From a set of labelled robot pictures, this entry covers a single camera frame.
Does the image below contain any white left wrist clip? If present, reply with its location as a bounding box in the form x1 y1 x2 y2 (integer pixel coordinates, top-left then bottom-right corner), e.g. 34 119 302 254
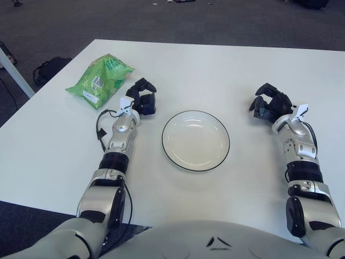
120 96 135 117

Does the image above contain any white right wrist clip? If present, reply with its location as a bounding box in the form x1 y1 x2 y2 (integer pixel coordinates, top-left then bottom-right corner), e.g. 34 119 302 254
292 104 310 122

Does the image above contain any thin black floor cable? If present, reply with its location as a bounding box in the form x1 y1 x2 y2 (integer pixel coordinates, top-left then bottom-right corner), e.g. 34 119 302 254
0 78 14 103

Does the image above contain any grey robot torso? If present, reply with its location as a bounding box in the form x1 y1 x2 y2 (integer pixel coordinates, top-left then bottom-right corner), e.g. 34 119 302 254
99 220 332 259

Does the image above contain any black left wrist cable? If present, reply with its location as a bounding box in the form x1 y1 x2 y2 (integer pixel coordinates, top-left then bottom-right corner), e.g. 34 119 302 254
95 108 122 153

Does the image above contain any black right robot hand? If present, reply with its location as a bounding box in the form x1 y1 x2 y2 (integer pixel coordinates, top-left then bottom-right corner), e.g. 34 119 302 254
247 83 296 121

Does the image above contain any white table leg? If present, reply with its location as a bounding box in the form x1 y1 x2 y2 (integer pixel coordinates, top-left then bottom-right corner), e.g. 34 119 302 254
0 45 36 99

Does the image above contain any dark object with red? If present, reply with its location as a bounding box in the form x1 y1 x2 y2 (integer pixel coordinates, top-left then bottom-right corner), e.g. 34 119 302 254
0 40 17 65

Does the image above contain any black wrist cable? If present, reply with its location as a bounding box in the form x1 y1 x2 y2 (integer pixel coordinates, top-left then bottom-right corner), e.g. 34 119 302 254
95 108 122 153
304 121 318 152

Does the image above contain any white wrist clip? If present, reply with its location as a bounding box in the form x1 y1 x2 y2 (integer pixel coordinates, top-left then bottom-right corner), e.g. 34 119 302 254
120 96 135 117
292 104 310 122

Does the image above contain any large dark floor object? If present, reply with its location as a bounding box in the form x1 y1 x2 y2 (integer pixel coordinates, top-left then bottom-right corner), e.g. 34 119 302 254
292 0 331 8

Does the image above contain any black left upper arm cable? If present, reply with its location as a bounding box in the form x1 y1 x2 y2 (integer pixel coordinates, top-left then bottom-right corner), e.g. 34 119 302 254
118 175 134 224

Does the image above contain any white plate black rim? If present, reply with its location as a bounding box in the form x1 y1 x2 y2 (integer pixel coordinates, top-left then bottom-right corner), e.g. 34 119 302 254
161 110 231 173

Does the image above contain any black bag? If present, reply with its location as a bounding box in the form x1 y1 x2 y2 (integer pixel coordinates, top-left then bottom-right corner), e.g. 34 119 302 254
32 56 72 85

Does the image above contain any green snack bag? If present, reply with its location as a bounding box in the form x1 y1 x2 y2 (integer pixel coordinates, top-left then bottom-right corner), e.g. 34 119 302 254
64 53 135 110

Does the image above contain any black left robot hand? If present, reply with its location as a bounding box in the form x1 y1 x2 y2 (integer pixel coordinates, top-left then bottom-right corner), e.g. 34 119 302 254
125 77 158 117

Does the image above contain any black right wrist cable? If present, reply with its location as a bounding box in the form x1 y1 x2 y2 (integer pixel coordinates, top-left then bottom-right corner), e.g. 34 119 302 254
304 121 318 152

